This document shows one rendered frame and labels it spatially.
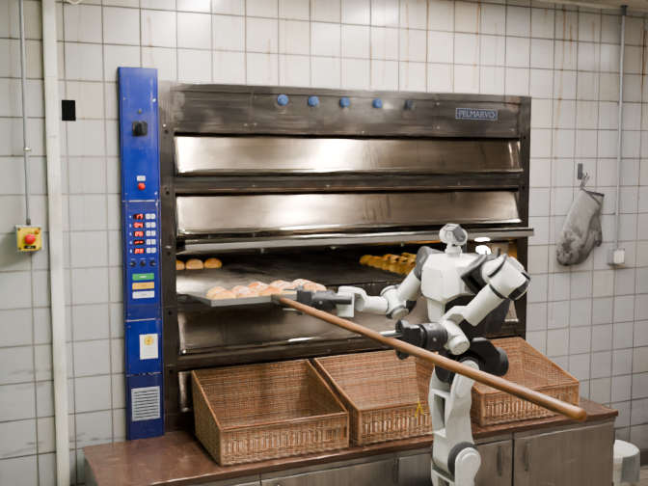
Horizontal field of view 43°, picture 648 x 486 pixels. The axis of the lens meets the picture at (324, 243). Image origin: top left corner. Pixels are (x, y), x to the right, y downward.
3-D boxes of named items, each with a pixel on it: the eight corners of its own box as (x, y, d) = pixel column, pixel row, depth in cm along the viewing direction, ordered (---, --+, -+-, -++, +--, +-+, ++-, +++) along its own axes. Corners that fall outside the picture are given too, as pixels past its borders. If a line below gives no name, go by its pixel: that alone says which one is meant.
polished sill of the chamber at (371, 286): (174, 303, 361) (174, 294, 361) (509, 280, 434) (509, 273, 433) (176, 306, 356) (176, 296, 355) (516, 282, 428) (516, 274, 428)
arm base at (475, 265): (483, 309, 296) (500, 288, 300) (499, 303, 284) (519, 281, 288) (454, 280, 296) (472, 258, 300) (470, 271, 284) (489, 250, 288)
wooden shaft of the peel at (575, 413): (589, 422, 182) (589, 409, 182) (579, 423, 181) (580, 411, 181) (285, 304, 336) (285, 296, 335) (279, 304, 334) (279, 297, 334)
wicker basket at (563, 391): (425, 399, 410) (426, 344, 407) (519, 387, 432) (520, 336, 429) (480, 427, 366) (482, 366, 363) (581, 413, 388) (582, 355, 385)
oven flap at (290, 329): (179, 355, 358) (174, 310, 362) (515, 323, 430) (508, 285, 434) (181, 354, 354) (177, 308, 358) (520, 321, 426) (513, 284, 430)
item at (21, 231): (15, 250, 327) (14, 225, 326) (41, 249, 331) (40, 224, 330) (16, 252, 320) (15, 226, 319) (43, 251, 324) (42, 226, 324)
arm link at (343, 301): (328, 290, 339) (355, 291, 337) (327, 316, 337) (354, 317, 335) (324, 287, 328) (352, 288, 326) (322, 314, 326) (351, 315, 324)
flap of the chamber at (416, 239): (185, 251, 340) (175, 255, 358) (534, 235, 412) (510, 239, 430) (185, 244, 340) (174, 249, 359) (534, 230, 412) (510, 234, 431)
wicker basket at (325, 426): (189, 430, 362) (188, 369, 359) (308, 416, 383) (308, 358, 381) (219, 468, 317) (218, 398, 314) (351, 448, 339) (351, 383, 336)
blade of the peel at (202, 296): (333, 297, 355) (333, 290, 355) (211, 306, 331) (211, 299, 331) (299, 285, 387) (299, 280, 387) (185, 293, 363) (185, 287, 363)
